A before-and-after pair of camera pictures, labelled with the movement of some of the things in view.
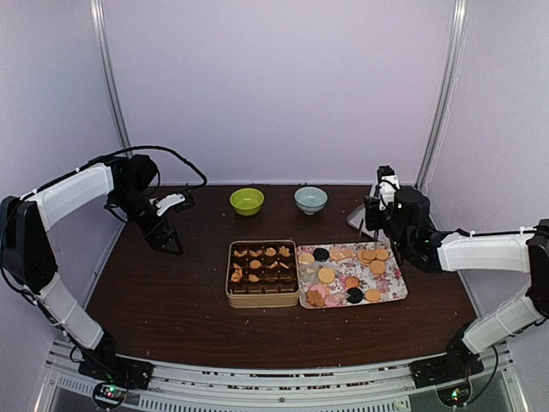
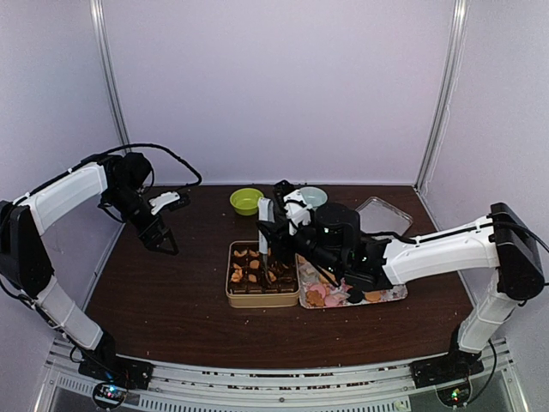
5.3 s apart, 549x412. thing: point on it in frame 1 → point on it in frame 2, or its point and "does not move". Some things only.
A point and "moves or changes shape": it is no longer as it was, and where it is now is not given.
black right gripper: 371,205 → 278,239
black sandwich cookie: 356,295 does not move
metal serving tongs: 376,233 moves or changes shape
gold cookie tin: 262,274 does not move
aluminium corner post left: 97,11 does not move
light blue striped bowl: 310,199 does not move
